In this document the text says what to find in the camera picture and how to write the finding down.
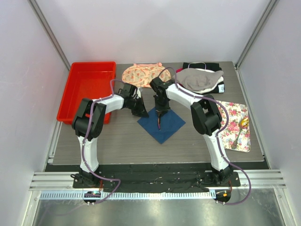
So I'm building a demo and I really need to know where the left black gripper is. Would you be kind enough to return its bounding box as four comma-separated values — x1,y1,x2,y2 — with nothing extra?
128,96,148,118

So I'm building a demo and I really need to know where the blue paper napkin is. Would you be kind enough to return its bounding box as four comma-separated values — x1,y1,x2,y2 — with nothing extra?
137,107,185,144

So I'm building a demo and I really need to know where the iridescent gold spoon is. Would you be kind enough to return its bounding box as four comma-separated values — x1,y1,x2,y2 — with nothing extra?
231,117,249,149

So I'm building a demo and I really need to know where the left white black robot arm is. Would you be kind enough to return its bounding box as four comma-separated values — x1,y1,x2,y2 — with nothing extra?
71,83,149,188

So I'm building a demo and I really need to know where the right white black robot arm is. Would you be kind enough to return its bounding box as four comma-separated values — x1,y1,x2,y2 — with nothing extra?
150,77,233,186

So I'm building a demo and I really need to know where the orange floral fabric mask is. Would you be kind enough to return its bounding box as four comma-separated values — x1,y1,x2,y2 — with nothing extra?
122,63,171,88

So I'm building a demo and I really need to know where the white folded cloth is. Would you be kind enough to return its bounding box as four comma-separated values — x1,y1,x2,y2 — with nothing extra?
187,69,224,94

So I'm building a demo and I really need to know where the red plastic bin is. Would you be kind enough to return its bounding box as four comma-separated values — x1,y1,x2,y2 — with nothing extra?
56,62,116,125

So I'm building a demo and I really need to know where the black folded cloth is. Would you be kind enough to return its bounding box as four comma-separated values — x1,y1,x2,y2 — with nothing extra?
182,62,222,94

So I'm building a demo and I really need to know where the floral rectangular tray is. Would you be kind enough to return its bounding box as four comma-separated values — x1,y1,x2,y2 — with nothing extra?
219,101,251,153

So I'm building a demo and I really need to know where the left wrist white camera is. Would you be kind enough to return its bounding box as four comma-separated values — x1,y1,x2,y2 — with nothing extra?
136,88,142,99

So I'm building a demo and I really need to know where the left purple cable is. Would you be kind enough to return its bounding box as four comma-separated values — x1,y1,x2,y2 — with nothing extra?
81,79,122,205

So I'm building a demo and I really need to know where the purple cable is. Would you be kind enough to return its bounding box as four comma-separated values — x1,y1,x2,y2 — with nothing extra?
157,67,253,207
81,79,122,205

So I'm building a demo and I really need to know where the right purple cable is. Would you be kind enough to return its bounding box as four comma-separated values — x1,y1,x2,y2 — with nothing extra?
157,67,253,207

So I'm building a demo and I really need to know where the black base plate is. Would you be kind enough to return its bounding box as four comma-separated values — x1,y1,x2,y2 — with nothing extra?
45,163,241,193

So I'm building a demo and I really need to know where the aluminium rail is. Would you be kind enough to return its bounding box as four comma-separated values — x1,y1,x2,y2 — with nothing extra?
40,190,216,200

